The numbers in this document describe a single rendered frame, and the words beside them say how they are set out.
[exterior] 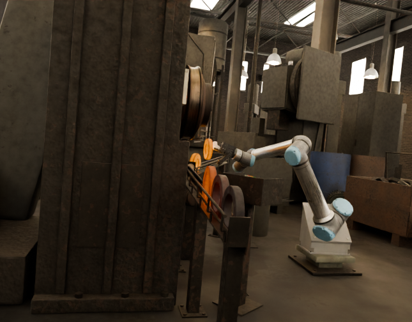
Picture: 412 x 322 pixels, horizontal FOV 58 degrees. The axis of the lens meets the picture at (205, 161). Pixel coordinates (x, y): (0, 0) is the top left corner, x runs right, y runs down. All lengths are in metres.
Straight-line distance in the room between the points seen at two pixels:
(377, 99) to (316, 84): 1.46
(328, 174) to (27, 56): 4.20
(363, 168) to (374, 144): 1.25
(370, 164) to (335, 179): 0.58
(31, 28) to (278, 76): 4.16
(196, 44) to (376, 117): 3.49
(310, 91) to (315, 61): 0.46
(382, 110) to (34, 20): 5.77
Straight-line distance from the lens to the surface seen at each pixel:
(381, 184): 4.38
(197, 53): 5.18
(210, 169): 1.64
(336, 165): 5.58
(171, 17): 1.95
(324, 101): 6.09
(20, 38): 2.75
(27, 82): 2.70
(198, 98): 2.19
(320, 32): 6.84
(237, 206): 1.27
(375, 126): 7.01
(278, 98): 6.00
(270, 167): 4.85
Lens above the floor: 0.88
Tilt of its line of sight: 3 degrees down
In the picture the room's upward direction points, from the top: 5 degrees clockwise
